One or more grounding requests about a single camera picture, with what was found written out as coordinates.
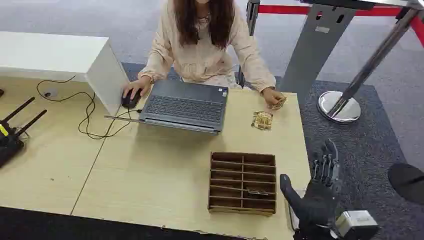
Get black computer mouse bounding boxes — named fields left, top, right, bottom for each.
left=121, top=87, right=143, bottom=110

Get grey metal table stand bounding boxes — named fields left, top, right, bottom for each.
left=279, top=0, right=424, bottom=104

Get black robot foot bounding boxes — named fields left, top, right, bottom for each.
left=387, top=162, right=424, bottom=206

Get grey laptop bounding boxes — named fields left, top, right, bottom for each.
left=104, top=79, right=229, bottom=135

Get person's right hand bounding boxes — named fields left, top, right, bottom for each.
left=121, top=76, right=153, bottom=100

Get person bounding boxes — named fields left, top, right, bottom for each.
left=120, top=0, right=287, bottom=110

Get chrome stanchion post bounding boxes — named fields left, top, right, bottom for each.
left=236, top=0, right=262, bottom=89

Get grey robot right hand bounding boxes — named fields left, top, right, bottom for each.
left=279, top=138, right=343, bottom=232

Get red barrier belt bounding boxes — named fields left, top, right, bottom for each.
left=258, top=4, right=424, bottom=48

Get cards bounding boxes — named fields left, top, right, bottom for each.
left=268, top=96, right=288, bottom=111

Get white cabinet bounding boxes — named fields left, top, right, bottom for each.
left=0, top=31, right=130, bottom=117

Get person's left hand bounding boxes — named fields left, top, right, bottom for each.
left=261, top=86, right=286, bottom=109

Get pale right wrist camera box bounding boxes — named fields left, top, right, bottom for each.
left=335, top=210, right=380, bottom=240

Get wooden card box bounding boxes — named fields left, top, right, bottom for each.
left=207, top=151, right=278, bottom=217

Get black router with antennas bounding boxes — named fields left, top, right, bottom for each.
left=0, top=96, right=48, bottom=169

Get card in wooden box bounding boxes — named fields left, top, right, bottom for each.
left=246, top=188, right=270, bottom=197

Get black mouse cable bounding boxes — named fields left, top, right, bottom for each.
left=35, top=75, right=143, bottom=140

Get chrome stanchion with round base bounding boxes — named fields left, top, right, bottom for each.
left=317, top=0, right=424, bottom=124

